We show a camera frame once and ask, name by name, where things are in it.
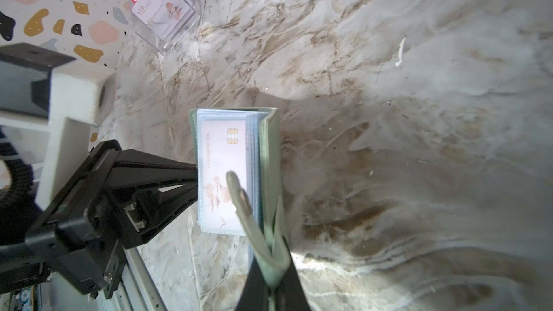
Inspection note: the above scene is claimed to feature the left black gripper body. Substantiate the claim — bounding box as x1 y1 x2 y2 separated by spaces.
1 140 198 297

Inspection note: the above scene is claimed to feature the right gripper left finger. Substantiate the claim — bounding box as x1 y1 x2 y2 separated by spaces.
235 259 269 311

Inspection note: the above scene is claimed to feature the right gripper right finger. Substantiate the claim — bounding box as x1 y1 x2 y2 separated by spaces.
274 255 311 311

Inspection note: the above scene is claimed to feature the white pink VIP card in box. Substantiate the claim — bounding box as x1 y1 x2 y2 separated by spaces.
131 0 194 40

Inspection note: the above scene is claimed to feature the clear acrylic card box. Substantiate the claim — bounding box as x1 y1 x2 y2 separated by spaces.
130 0 201 56

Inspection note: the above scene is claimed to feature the left black corrugated cable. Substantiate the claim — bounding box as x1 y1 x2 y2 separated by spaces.
0 127 35 208

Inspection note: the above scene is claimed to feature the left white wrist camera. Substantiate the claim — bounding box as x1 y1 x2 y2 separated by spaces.
1 43 116 210

